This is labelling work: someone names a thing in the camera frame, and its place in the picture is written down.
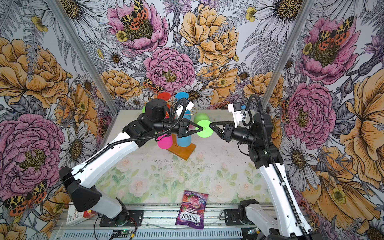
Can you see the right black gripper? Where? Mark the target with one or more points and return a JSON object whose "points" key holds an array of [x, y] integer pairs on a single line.
{"points": [[228, 130]]}

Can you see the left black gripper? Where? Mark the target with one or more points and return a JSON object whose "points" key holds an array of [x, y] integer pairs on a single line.
{"points": [[184, 127]]}

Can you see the blue wine glass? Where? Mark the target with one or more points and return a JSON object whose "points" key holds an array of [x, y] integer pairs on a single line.
{"points": [[184, 141], [181, 95]]}

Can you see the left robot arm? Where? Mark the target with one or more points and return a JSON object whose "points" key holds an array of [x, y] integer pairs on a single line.
{"points": [[156, 121]]}

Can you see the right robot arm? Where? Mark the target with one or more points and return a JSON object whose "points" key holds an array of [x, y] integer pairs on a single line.
{"points": [[253, 128]]}

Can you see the pink wine glass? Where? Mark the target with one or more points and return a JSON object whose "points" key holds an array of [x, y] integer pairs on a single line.
{"points": [[165, 141]]}

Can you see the red wine glass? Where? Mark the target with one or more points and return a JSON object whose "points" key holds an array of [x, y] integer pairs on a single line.
{"points": [[166, 97]]}

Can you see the purple Fox's candy bag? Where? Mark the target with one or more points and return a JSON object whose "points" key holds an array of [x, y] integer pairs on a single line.
{"points": [[192, 210]]}

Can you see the green circuit board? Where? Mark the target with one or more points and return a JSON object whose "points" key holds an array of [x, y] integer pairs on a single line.
{"points": [[123, 233]]}

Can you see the white red cardboard box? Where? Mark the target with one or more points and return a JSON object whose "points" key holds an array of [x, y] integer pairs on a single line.
{"points": [[74, 217]]}

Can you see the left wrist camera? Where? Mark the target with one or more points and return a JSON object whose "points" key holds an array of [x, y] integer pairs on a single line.
{"points": [[185, 106]]}

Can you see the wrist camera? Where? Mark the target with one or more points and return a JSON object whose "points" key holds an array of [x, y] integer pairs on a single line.
{"points": [[185, 106], [238, 112]]}

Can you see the gold wire glass rack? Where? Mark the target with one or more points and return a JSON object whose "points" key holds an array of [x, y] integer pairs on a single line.
{"points": [[181, 152]]}

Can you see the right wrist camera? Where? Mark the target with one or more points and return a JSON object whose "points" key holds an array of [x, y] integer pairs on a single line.
{"points": [[238, 112]]}

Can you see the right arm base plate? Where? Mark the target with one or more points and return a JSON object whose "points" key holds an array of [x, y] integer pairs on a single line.
{"points": [[233, 218]]}

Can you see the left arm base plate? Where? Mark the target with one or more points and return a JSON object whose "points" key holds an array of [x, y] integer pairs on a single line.
{"points": [[127, 218]]}

